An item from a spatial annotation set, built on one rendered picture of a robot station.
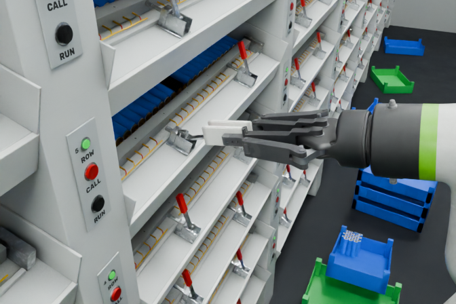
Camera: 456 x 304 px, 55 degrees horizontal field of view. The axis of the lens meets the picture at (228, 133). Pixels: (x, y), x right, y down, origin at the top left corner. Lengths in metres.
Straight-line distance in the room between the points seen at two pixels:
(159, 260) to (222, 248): 0.30
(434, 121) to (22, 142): 0.42
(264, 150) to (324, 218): 1.44
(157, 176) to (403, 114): 0.34
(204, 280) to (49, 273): 0.51
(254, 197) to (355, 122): 0.67
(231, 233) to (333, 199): 1.08
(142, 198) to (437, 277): 1.46
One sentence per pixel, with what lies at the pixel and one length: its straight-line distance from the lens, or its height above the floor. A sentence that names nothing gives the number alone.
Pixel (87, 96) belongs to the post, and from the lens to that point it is 0.45.
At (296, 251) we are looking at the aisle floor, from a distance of 1.84.
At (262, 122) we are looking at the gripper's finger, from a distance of 0.63.
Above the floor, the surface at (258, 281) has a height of 0.18.
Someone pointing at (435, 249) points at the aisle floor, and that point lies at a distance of 2.01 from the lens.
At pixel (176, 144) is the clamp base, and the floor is 0.94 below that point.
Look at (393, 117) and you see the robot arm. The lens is 0.54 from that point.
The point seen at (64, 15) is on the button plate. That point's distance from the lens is 0.41.
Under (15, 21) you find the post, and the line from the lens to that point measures 0.38.
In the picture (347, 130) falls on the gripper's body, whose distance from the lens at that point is 0.55.
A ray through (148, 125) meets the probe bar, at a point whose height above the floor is 0.97.
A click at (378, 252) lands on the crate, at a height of 0.01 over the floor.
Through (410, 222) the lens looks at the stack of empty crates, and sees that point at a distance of 2.03.
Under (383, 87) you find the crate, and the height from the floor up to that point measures 0.04.
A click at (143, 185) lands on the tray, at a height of 0.93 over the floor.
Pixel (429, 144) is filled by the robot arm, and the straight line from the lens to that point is 0.53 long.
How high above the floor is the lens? 1.31
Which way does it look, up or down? 31 degrees down
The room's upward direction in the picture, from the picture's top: straight up
